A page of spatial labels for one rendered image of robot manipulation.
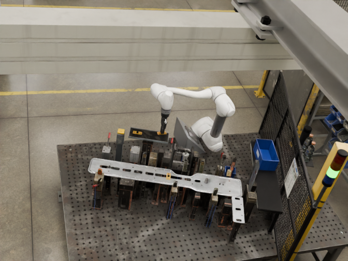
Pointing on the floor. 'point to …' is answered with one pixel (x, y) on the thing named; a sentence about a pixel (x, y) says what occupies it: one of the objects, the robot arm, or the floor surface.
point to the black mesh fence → (287, 170)
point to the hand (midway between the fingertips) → (162, 129)
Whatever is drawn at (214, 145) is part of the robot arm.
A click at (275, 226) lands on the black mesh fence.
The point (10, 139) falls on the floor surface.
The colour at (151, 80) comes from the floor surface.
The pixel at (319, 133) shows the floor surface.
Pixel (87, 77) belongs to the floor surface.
